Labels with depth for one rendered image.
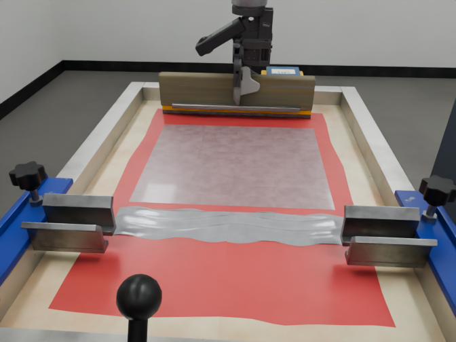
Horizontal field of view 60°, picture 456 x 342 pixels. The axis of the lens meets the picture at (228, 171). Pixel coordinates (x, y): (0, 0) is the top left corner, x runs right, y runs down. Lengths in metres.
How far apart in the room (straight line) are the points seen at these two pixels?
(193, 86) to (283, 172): 0.32
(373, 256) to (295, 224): 0.13
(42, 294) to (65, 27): 4.13
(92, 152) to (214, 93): 0.32
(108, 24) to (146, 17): 0.40
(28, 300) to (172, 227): 0.21
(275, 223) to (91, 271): 0.27
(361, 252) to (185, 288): 0.23
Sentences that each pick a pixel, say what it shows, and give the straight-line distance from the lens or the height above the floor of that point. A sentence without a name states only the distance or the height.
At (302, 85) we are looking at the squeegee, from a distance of 0.92.
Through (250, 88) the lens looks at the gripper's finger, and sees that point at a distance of 0.90.
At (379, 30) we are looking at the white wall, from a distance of 4.34.
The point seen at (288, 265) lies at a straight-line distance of 0.56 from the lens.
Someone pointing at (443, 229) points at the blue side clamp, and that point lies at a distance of 0.60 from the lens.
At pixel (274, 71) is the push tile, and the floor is 0.97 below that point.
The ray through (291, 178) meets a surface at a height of 0.95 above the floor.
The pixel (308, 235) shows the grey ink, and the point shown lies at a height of 0.96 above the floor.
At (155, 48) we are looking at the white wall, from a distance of 4.33.
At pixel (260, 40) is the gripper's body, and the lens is 0.88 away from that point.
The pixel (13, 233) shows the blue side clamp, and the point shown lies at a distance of 0.60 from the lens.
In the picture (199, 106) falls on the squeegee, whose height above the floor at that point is 0.99.
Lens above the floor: 1.35
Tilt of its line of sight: 32 degrees down
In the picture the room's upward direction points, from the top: straight up
